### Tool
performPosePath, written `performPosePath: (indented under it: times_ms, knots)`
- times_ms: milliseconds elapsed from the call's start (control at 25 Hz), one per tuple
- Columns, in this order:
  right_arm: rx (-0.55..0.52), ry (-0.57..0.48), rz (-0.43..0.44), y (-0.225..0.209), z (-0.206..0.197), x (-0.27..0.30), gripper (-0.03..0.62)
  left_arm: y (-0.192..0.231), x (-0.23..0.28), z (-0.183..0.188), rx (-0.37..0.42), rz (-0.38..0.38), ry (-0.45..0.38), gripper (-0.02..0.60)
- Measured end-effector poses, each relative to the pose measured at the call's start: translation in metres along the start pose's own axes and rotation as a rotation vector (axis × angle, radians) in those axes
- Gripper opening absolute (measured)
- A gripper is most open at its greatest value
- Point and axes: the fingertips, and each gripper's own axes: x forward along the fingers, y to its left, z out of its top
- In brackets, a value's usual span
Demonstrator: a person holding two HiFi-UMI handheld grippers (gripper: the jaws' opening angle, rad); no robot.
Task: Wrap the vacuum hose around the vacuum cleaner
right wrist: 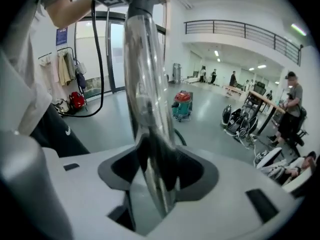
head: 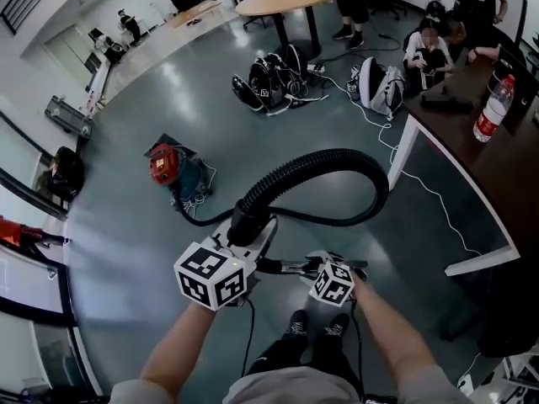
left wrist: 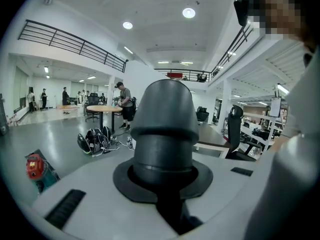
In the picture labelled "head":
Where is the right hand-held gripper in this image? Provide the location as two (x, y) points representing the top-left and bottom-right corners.
(301, 249), (370, 310)

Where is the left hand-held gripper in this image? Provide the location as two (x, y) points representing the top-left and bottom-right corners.
(173, 215), (280, 312)

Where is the silver vacuum wand tube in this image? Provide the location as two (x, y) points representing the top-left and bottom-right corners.
(255, 258), (368, 276)

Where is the black vacuum hose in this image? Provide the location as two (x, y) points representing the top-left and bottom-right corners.
(174, 148), (391, 248)

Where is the person's right forearm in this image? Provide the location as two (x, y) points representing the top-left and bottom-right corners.
(351, 279), (441, 391)

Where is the person's left forearm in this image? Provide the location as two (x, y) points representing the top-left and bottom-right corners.
(141, 300), (219, 395)

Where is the red-topped canister vacuum cleaner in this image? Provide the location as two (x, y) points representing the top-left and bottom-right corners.
(145, 141), (215, 212)

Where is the person's right black shoe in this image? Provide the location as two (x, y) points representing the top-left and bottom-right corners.
(323, 312), (351, 338)

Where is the person's black shoe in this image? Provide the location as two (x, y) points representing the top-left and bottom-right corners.
(323, 312), (351, 338)
(287, 309), (310, 338)

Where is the person's left black shoe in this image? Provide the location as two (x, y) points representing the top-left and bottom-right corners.
(287, 309), (310, 338)

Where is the person's right leg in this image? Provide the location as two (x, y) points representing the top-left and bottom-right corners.
(311, 334), (364, 395)

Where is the person's leg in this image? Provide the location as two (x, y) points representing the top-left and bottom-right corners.
(246, 334), (312, 378)
(311, 334), (364, 395)

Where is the person's left leg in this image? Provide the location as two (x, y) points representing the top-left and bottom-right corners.
(246, 334), (312, 378)

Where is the black helmet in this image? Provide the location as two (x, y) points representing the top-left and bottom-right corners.
(285, 43), (309, 82)
(231, 73), (265, 113)

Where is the black backpack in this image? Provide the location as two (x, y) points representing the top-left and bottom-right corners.
(248, 52), (311, 109)

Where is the black garbage bag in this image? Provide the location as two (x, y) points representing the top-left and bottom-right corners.
(35, 146), (86, 205)

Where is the white grey backpack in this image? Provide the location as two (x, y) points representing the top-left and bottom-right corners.
(372, 66), (408, 120)

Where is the dark table with white legs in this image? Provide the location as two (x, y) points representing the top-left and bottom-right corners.
(387, 46), (539, 278)

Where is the grey platform trolley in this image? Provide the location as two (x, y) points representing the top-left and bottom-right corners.
(44, 94), (95, 141)

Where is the clear bottle with red label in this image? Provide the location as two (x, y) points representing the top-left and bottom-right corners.
(472, 73), (516, 144)

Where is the low wooden bench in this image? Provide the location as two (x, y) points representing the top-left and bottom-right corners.
(168, 0), (223, 29)

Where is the round wooden table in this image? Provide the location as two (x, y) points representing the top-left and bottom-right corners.
(234, 0), (334, 61)

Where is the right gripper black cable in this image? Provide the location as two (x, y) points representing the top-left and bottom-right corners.
(348, 299), (364, 397)

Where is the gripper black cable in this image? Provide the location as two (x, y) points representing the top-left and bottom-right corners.
(239, 299), (257, 378)
(348, 299), (364, 397)

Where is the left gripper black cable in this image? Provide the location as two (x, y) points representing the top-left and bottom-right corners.
(239, 299), (257, 378)

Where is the white floor cable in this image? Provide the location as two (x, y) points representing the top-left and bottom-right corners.
(322, 73), (484, 257)

